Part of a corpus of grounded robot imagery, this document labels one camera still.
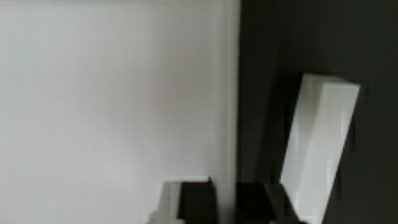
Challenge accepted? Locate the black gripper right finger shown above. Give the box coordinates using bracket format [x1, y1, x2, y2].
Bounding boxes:
[235, 182, 308, 224]

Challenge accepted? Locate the white drawer cabinet box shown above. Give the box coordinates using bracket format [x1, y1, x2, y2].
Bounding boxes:
[0, 0, 239, 224]

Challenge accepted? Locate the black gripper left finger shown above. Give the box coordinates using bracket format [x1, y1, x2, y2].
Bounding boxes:
[147, 176, 219, 224]

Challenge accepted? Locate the white L-shaped fence wall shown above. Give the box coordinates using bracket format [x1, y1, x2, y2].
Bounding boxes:
[280, 73, 360, 224]

